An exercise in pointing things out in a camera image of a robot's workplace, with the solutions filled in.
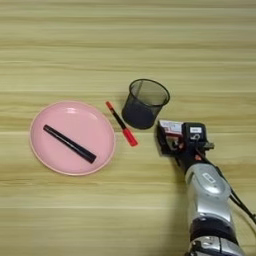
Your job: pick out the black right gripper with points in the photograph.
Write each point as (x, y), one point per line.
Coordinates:
(188, 155)

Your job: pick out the red white card box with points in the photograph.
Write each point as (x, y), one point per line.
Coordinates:
(171, 127)

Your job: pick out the red marker pen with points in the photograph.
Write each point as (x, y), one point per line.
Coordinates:
(121, 125)

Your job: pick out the black marker pen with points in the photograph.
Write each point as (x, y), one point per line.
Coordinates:
(70, 143)

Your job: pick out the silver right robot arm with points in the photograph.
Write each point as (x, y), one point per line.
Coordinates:
(208, 196)

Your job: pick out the small black box white label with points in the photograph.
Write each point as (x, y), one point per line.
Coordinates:
(195, 132)

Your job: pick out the black mesh pen cup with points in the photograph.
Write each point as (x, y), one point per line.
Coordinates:
(148, 93)

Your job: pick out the pink round plate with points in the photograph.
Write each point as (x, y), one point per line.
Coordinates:
(71, 138)

